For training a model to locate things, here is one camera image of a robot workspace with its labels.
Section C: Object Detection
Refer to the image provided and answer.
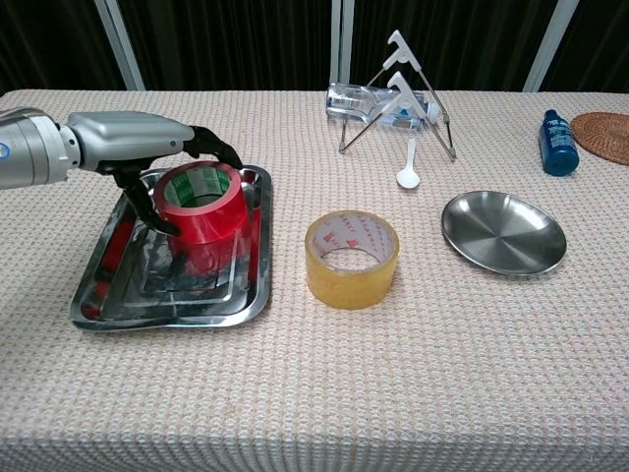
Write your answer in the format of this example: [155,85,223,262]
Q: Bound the folding metal stand white clips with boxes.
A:
[337,29,458,161]

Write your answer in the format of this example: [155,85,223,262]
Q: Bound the grey partition post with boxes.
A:
[93,0,146,91]
[523,0,581,93]
[329,0,356,91]

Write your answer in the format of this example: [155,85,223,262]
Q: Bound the dark pleated curtain panel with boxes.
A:
[351,0,559,92]
[0,0,124,94]
[540,0,629,93]
[117,0,335,91]

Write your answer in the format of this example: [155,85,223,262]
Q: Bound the round woven rattan coaster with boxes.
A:
[570,111,629,166]

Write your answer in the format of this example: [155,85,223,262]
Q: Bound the clear plastic water bottle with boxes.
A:
[325,82,441,132]

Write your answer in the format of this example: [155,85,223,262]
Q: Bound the blue spray bottle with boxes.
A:
[538,108,580,177]

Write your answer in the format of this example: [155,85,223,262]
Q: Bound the rectangular stainless steel tray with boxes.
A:
[68,164,273,331]

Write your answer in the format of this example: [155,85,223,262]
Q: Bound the yellow transparent tape roll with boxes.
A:
[304,209,400,311]

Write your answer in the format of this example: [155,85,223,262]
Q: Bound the red tape roll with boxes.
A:
[151,160,246,246]

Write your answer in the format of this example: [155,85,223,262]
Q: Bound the beige waffle tablecloth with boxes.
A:
[0,88,629,472]

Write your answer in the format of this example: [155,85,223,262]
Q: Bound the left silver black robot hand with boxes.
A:
[68,110,245,237]

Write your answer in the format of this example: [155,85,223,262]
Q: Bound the round stainless steel plate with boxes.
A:
[440,190,568,275]

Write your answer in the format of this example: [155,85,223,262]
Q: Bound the white plastic spoon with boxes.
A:
[395,138,421,190]

